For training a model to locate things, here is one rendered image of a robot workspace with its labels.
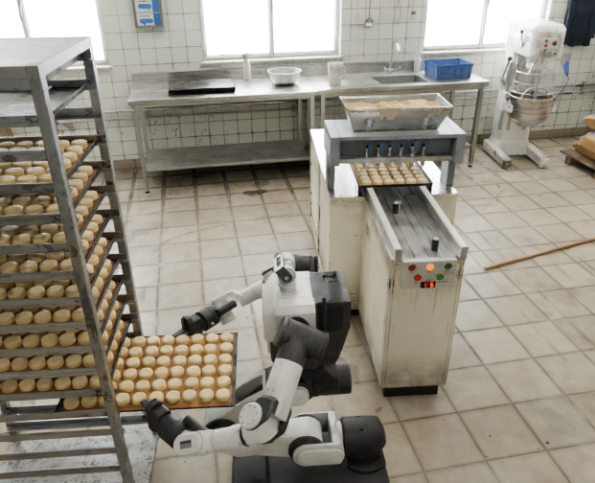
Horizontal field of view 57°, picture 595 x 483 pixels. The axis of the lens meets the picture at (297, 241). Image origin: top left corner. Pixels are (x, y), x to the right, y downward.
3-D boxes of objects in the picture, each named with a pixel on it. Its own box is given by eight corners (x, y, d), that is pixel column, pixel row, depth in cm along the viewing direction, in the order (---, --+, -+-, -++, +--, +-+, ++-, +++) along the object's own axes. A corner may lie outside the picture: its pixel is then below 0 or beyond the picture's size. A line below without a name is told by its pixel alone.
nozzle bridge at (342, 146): (323, 175, 331) (323, 120, 315) (441, 172, 335) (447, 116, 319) (329, 197, 302) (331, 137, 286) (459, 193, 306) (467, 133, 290)
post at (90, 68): (160, 430, 251) (90, 35, 171) (159, 435, 248) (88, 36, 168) (153, 430, 251) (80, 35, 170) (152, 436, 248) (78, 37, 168)
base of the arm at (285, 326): (313, 356, 183) (327, 326, 182) (316, 371, 170) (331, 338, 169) (271, 340, 181) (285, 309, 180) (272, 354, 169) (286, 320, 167)
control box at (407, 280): (399, 285, 250) (401, 258, 243) (451, 283, 251) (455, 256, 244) (400, 289, 246) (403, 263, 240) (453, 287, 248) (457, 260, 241)
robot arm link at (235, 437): (228, 457, 169) (281, 448, 161) (207, 448, 162) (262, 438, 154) (231, 423, 175) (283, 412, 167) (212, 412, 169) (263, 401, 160)
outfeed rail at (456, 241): (374, 127, 417) (375, 118, 414) (377, 127, 417) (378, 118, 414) (460, 261, 241) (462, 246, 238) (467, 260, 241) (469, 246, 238)
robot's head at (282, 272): (298, 266, 189) (285, 251, 186) (300, 279, 182) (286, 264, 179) (284, 276, 191) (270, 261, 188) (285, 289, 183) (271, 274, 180)
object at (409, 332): (356, 319, 344) (363, 186, 301) (411, 317, 345) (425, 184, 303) (378, 402, 282) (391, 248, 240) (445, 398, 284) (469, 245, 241)
